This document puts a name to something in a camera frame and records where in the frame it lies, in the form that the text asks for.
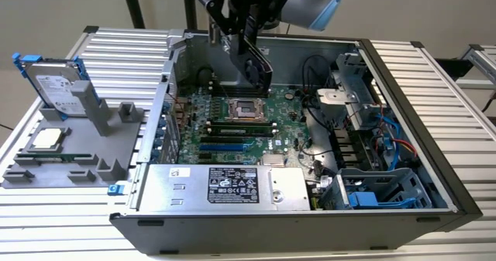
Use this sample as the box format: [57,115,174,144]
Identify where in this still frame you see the green RAM stick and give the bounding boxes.
[210,126,272,137]

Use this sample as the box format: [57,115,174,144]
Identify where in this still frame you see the metal slat side table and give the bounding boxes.
[454,43,496,113]

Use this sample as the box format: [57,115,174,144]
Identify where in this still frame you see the black stand pole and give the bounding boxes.
[180,0,198,31]
[120,0,146,29]

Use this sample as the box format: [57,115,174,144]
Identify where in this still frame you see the black green graphics card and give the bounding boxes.
[208,22,274,95]

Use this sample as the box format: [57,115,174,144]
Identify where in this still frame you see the silver CPU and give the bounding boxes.
[30,128,65,151]

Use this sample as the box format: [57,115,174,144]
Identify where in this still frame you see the blue expansion slot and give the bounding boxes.
[198,143,249,153]

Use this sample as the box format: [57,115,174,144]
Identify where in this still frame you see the silver metal drive cage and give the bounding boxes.
[316,53,384,131]

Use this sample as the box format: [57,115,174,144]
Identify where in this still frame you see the blue bay clip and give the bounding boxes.
[348,192,378,209]

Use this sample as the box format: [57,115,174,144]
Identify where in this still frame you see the hard disk in blue carrier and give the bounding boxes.
[12,53,89,119]

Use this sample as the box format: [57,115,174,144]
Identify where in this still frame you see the blue wire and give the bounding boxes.
[373,111,402,171]

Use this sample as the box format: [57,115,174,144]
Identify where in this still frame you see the green motherboard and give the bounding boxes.
[169,82,337,180]

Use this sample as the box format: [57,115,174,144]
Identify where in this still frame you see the grey open PC case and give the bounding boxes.
[108,28,484,256]

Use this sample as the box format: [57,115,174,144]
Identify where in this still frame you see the silver heat sink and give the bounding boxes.
[261,153,288,166]

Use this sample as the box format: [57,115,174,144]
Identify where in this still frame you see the silver power supply unit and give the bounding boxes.
[137,164,313,212]

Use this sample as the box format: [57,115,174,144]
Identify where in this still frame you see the CPU socket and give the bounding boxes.
[224,97,264,119]

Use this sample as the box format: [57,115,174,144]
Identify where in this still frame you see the grey parts rack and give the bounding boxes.
[0,79,150,191]

